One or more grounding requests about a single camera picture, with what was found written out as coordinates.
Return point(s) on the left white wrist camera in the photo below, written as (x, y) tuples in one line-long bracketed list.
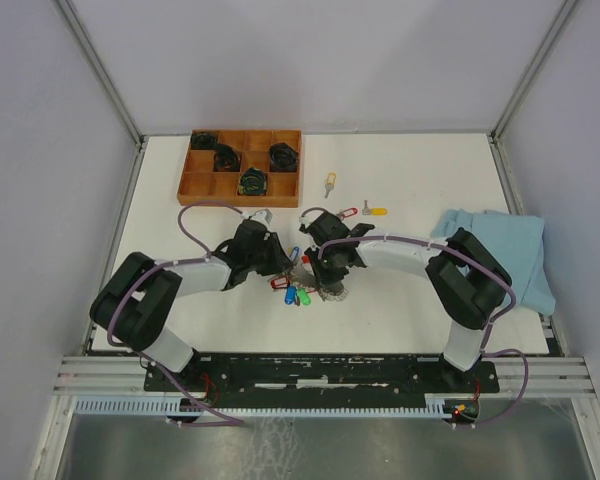
[(263, 216)]

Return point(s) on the yellow tag key upper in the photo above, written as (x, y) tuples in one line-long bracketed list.
[(329, 184)]

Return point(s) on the white cable duct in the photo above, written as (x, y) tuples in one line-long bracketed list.
[(174, 407)]

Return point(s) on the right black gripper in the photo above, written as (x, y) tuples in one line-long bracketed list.
[(321, 276)]

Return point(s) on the yellow tag key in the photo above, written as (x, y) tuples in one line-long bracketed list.
[(373, 211), (329, 184)]

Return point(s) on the yellow tag key right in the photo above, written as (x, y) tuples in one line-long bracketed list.
[(373, 211)]

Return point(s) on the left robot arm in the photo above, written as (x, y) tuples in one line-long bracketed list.
[(133, 307)]

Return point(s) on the light blue cloth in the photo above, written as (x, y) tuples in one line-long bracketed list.
[(516, 242)]

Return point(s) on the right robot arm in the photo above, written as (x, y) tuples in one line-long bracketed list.
[(473, 288)]

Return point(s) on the wooden compartment tray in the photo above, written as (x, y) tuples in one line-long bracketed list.
[(245, 168)]

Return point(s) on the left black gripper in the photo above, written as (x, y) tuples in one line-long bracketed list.
[(280, 261)]

